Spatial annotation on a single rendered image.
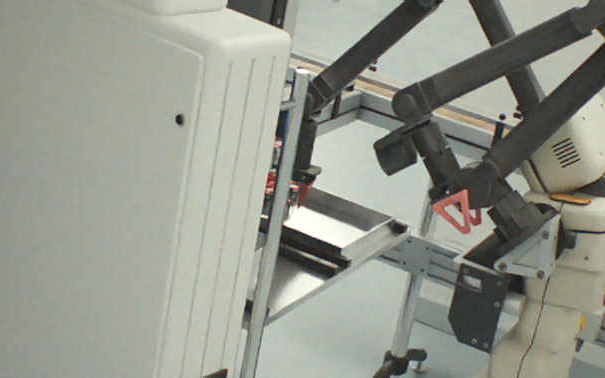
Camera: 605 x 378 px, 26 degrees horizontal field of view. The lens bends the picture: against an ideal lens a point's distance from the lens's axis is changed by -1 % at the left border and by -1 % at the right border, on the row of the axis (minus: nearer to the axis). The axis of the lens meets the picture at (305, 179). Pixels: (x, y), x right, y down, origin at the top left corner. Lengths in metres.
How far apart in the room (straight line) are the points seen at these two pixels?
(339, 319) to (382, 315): 0.18
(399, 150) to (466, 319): 0.39
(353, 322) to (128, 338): 2.64
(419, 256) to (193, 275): 2.08
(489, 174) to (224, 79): 0.67
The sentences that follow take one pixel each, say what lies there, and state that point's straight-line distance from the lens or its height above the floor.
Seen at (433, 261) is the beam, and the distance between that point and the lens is 3.97.
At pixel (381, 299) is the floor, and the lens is 4.83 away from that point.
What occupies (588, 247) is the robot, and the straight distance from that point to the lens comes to 2.47.
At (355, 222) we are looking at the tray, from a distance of 3.09.
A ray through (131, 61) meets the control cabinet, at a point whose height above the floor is 1.48.
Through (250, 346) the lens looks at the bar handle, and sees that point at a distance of 2.17.
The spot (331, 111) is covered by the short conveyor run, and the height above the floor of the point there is 0.91.
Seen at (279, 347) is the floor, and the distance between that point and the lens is 4.37.
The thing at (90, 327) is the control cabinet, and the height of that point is 1.04.
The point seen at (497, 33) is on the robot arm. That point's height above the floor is 1.42.
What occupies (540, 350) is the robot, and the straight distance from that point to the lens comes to 2.63.
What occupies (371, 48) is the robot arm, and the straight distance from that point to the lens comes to 2.86.
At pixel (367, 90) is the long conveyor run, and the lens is 3.94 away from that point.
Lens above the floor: 2.03
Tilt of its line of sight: 20 degrees down
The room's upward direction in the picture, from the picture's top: 11 degrees clockwise
